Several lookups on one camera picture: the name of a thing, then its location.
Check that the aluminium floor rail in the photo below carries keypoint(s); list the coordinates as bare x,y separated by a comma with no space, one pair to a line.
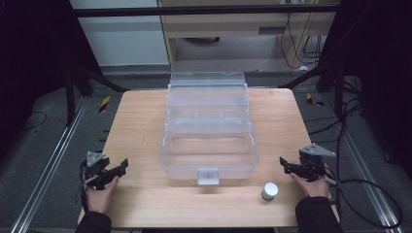
48,168
366,181

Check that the white cabinet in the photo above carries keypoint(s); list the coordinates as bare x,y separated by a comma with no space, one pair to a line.
123,35

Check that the person's right hand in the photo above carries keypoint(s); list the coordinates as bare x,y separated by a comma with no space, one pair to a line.
312,188

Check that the black metal stand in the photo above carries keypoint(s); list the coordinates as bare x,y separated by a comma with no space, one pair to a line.
338,93
69,97

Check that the small silver can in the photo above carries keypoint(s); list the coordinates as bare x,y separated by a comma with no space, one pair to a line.
270,189

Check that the black horizontal frame bar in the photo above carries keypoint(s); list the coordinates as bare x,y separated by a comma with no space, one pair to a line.
194,11

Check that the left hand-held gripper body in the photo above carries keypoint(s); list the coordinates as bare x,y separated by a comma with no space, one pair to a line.
95,166

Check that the yellow black striped tape marker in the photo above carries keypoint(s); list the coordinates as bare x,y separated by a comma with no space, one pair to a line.
104,104
313,100

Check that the dark curtain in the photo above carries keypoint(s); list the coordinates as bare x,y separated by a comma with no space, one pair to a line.
379,71
32,64

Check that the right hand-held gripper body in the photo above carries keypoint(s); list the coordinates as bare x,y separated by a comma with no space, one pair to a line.
311,163

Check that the person's left hand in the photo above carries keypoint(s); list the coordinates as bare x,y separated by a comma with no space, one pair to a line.
98,197

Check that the light wooden desk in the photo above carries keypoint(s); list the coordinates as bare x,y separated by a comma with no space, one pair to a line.
243,26

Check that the clear plastic tiered storage box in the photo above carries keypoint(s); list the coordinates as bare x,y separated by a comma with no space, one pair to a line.
207,152

